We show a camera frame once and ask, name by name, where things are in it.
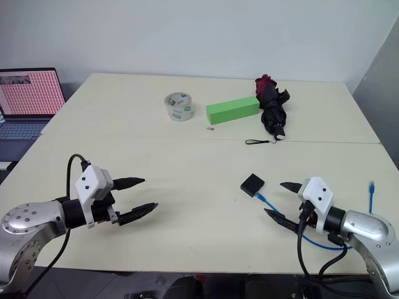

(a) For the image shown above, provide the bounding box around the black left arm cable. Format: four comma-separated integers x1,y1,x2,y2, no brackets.
0,154,92,299

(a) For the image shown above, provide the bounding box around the clear packing tape roll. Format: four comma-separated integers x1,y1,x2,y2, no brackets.
163,92,195,123

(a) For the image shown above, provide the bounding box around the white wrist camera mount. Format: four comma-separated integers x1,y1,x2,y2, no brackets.
297,176,335,235
75,165,113,230

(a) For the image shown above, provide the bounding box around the open laptop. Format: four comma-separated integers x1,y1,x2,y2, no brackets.
0,67,67,145

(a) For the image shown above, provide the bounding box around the grey partition panel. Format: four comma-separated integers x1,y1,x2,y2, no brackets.
351,21,399,174

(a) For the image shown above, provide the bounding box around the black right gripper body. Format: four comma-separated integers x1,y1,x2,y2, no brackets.
299,201,319,229

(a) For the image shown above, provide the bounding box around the black and maroon folded umbrella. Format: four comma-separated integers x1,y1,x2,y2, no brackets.
244,74,291,146

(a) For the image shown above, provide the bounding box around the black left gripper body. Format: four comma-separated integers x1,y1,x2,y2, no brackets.
91,193,122,226

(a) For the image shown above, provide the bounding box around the blue cable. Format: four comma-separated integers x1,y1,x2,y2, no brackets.
254,179,377,252

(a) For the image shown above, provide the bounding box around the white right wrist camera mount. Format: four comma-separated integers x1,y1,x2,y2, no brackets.
297,176,335,235

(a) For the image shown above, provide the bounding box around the green rectangular block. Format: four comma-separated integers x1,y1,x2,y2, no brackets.
205,95,261,126

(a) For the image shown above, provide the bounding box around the small black square box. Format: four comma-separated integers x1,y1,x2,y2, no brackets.
239,173,267,198

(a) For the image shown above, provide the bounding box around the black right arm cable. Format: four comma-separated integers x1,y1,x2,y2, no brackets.
296,202,375,285

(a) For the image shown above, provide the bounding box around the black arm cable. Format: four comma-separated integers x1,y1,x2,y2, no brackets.
296,202,375,285
0,154,92,299

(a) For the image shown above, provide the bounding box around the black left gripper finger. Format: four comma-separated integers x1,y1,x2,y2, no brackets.
112,176,146,191
118,202,159,227

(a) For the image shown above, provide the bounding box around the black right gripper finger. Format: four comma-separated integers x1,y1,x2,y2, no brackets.
264,209,301,235
279,181,304,196

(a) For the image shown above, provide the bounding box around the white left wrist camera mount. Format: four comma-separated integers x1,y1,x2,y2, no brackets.
75,165,113,230

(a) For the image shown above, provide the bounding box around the dark rounded shape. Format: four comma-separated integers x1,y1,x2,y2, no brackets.
165,275,206,299

